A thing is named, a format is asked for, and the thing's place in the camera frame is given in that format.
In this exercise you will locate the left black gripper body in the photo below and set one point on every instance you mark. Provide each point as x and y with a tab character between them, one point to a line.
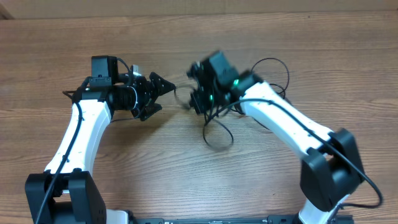
143	95

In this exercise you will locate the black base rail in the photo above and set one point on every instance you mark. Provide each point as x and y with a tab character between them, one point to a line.
271	219

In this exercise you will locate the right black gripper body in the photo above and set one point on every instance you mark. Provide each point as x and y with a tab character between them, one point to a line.
208	99

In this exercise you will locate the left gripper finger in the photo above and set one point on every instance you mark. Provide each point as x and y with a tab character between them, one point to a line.
159	86
149	110

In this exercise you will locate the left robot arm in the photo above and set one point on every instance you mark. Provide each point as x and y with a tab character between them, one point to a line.
65	191

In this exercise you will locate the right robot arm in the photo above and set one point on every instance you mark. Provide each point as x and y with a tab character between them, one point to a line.
331	167

